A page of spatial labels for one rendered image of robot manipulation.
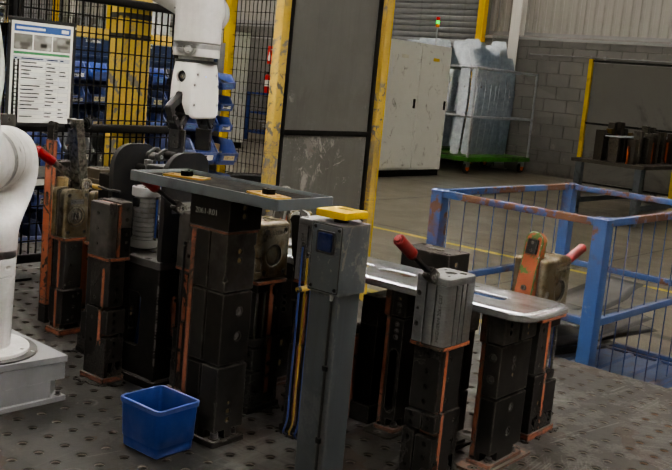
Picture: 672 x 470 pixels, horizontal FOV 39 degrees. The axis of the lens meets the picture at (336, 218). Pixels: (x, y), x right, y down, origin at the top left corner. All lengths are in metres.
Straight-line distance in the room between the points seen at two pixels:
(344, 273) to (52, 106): 1.62
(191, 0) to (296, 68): 3.51
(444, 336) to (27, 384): 0.80
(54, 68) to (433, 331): 1.69
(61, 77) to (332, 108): 2.75
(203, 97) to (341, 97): 3.81
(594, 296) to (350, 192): 2.41
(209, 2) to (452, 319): 0.69
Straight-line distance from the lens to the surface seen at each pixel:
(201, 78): 1.70
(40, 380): 1.89
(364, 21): 5.63
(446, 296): 1.54
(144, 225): 2.00
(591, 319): 3.64
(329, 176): 5.53
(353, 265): 1.48
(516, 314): 1.62
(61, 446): 1.74
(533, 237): 1.84
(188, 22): 1.70
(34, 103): 2.89
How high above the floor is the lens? 1.36
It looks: 8 degrees down
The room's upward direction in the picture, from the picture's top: 5 degrees clockwise
